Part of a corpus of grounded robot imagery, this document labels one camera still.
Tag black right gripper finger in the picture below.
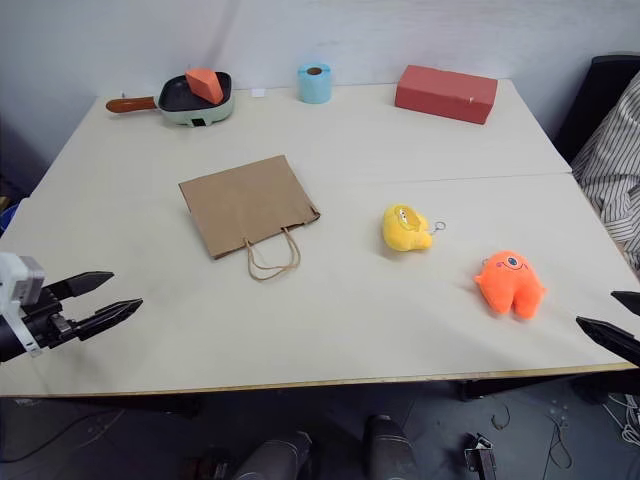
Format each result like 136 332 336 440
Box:
575 315 640 368
610 290 640 313

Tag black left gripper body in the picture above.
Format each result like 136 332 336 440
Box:
21 286 85 350

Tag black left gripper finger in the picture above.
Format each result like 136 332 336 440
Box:
43 271 116 303
71 298 144 343

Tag brown paper bag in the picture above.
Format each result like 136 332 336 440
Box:
178 155 322 283

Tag blue object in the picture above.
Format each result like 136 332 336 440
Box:
0 198 21 237

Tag orange plush toy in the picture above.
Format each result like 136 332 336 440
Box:
473 249 549 320

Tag striped fabric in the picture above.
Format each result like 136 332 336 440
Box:
571 72 640 271

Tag black chair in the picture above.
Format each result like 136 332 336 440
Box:
553 53 640 165

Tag green electric frying pan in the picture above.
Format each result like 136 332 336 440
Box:
105 71 237 129

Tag dark rounded robot leg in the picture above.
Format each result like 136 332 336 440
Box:
362 413 419 480
232 430 315 480

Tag yellow plush toy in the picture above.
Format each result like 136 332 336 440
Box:
382 202 449 255

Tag orange wedge block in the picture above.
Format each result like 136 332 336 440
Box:
184 67 225 106

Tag red rectangular box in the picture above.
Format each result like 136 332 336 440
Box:
394 64 500 125

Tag light blue tape roll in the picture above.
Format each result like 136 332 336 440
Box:
297 62 332 105

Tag white cables on floor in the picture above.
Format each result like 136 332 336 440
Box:
599 392 640 446

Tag metal bracket on floor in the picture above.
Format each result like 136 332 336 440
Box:
462 432 498 480

